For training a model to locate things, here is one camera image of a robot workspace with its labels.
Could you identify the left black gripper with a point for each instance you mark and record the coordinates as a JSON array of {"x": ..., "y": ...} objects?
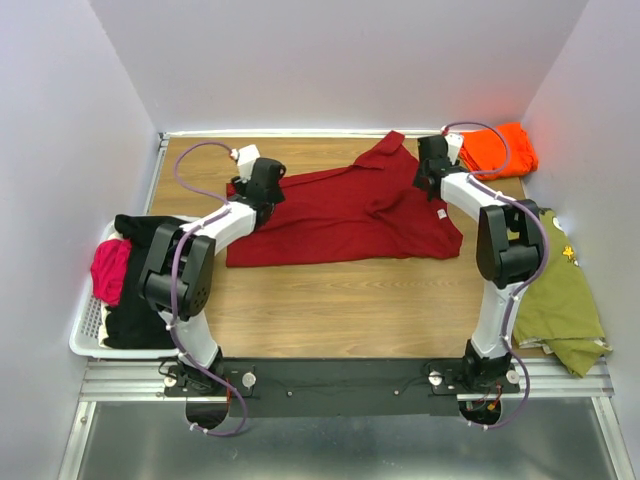
[{"x": 239, "y": 186}]

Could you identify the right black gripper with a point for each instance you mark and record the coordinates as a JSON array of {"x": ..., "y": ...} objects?
[{"x": 415, "y": 182}]

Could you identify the dark red t shirt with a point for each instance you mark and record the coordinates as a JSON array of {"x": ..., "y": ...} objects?
[{"x": 369, "y": 209}]

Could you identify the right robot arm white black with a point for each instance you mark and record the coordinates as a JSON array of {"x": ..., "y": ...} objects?
[{"x": 510, "y": 251}]

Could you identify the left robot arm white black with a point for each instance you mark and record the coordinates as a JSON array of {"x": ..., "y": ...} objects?
[{"x": 176, "y": 279}]

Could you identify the folded orange t shirt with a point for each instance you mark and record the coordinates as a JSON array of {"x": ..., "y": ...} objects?
[{"x": 484, "y": 151}]

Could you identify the pink garment in basket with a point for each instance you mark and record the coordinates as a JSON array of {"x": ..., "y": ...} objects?
[{"x": 108, "y": 270}]

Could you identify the black garment in basket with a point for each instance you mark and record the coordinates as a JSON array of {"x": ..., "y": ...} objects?
[{"x": 132, "y": 324}]

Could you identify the olive green t shirt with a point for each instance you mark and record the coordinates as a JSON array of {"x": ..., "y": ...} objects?
[{"x": 557, "y": 313}]

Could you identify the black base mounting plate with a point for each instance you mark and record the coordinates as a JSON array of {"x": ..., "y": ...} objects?
[{"x": 331, "y": 387}]

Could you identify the white laundry basket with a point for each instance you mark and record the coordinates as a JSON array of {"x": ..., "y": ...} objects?
[{"x": 89, "y": 330}]

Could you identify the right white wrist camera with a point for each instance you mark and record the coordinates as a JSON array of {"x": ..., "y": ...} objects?
[{"x": 454, "y": 145}]

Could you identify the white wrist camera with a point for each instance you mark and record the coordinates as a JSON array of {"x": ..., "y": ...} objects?
[
  {"x": 245, "y": 159},
  {"x": 454, "y": 145}
]

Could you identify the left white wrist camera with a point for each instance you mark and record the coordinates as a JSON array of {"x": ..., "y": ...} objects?
[{"x": 245, "y": 159}]

